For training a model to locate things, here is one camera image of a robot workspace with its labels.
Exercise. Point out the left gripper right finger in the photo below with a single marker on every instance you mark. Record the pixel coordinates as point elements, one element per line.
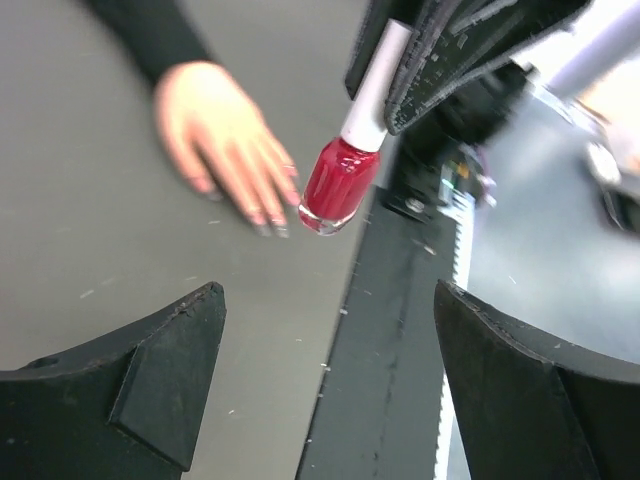
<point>531,405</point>

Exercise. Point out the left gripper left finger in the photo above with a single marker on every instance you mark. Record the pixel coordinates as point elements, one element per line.
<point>126,405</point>

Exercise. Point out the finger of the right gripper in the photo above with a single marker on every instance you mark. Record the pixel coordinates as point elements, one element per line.
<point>376,17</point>
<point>455,42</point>

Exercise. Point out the white nail polish cap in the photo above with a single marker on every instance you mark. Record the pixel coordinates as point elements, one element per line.
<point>364,127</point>

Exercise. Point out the red nail polish bottle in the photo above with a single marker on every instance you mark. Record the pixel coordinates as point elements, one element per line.
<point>338,184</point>

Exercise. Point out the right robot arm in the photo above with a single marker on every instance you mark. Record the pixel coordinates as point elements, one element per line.
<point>440,152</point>

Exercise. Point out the mannequin hand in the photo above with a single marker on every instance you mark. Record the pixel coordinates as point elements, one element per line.
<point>219,141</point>

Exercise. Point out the black sleeve cloth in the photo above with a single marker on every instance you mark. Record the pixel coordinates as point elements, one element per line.
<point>156,33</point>

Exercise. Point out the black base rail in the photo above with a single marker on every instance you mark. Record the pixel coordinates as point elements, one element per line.
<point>383,410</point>

